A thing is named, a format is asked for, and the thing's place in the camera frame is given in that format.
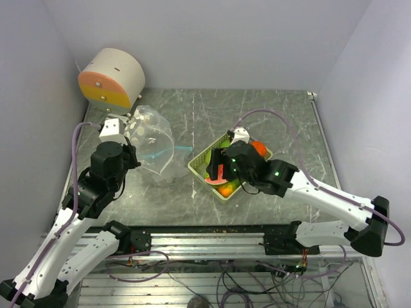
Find small white metal bracket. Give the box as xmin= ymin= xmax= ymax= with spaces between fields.
xmin=105 ymin=113 xmax=130 ymax=124

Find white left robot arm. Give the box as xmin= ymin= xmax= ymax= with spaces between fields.
xmin=1 ymin=141 xmax=141 ymax=307

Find clear polka dot zip bag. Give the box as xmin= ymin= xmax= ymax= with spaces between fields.
xmin=125 ymin=105 xmax=175 ymax=176

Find round cream drawer cabinet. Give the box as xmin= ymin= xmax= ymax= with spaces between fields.
xmin=78 ymin=47 xmax=146 ymax=116

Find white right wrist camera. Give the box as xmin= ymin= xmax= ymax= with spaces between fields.
xmin=227 ymin=126 xmax=250 ymax=148

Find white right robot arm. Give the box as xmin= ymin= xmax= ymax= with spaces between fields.
xmin=206 ymin=141 xmax=389 ymax=257

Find loose cables under table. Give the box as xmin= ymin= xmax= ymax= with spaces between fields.
xmin=105 ymin=250 xmax=357 ymax=308

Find orange tangerine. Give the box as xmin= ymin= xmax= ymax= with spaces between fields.
xmin=250 ymin=141 xmax=267 ymax=157

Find clear blue-zipper plastic bag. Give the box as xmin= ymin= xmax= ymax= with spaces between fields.
xmin=139 ymin=146 xmax=193 ymax=184

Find light green cabbage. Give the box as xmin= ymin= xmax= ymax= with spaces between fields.
xmin=204 ymin=149 xmax=212 ymax=166

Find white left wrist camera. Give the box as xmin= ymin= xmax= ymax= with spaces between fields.
xmin=99 ymin=118 xmax=127 ymax=144

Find orange green mango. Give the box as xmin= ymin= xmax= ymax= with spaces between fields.
xmin=217 ymin=181 xmax=240 ymax=198

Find aluminium rail base frame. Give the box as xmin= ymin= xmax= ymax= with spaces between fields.
xmin=35 ymin=224 xmax=373 ymax=261

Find watermelon slice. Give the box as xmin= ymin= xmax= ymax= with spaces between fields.
xmin=204 ymin=164 xmax=227 ymax=186

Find pale green plastic basket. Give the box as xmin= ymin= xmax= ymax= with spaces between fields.
xmin=187 ymin=132 xmax=274 ymax=205

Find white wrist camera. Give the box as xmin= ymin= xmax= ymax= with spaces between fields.
xmin=99 ymin=118 xmax=127 ymax=144
xmin=227 ymin=126 xmax=250 ymax=148

